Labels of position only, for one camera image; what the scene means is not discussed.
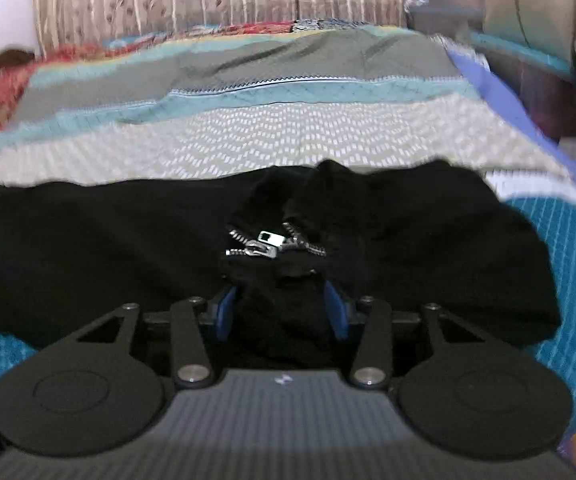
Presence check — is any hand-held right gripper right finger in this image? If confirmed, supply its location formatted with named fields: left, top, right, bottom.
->
left=321, top=280, right=490, bottom=389

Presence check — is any beige cloth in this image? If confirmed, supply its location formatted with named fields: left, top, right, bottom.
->
left=483, top=0, right=576, bottom=53

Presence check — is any blue grey patterned bedspread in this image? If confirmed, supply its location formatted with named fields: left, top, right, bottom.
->
left=0, top=25, right=576, bottom=461

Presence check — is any purple bed sheet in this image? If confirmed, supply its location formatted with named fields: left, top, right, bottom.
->
left=440, top=35, right=574, bottom=153

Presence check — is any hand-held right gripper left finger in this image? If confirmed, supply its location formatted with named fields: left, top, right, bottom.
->
left=74, top=284, right=241, bottom=390

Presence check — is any black zip-up jacket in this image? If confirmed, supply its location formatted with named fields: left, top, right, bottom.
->
left=0, top=159, right=564, bottom=370

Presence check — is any wooden table with blue edge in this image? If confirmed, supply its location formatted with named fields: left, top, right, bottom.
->
left=468, top=30, right=576, bottom=141

